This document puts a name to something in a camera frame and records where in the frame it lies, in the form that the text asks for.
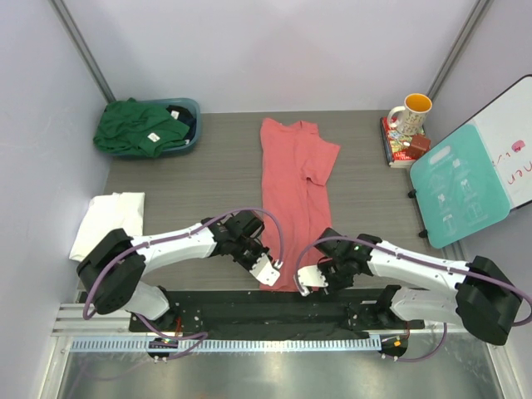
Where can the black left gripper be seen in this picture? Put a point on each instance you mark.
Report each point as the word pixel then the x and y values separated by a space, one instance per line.
pixel 260 250

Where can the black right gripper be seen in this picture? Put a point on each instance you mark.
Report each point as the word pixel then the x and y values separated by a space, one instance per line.
pixel 334 285

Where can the pink t-shirt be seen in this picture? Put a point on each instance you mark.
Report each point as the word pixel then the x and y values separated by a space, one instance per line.
pixel 296 166

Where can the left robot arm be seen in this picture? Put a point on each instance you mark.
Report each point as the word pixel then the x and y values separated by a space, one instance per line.
pixel 112 272

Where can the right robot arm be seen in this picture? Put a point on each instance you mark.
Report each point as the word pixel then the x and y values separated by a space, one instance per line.
pixel 475 295

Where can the red book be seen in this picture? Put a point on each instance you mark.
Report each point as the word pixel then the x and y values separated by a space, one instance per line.
pixel 396 145

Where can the teal folding board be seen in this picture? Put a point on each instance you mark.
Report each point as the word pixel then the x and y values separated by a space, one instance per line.
pixel 458 190

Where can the small brown box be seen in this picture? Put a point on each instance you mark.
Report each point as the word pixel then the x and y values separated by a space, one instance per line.
pixel 419 145

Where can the dark navy t-shirt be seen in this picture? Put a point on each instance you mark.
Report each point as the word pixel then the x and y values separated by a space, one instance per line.
pixel 183 115

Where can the folded white t-shirt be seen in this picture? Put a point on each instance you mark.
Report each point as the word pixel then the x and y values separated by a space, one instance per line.
pixel 105 213

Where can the white mug orange inside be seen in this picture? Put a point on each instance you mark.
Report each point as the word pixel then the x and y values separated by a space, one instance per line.
pixel 408 119

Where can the blue plastic bin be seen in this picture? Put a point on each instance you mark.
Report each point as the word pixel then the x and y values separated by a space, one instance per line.
pixel 191 120

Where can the green t-shirt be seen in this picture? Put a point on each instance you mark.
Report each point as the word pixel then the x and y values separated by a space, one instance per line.
pixel 133 129

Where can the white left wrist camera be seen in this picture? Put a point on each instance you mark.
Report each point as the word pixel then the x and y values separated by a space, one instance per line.
pixel 266 271

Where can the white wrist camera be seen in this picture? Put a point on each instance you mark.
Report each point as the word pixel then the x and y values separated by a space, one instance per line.
pixel 266 271
pixel 308 278

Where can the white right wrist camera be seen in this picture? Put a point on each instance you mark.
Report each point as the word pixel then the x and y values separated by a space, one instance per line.
pixel 308 278

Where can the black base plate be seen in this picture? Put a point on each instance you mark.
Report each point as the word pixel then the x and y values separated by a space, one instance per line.
pixel 277 316

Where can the aluminium rail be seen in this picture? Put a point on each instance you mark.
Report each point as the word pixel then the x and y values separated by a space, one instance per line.
pixel 374 341

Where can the whiteboard with black frame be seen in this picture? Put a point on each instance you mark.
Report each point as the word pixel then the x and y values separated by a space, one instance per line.
pixel 504 127

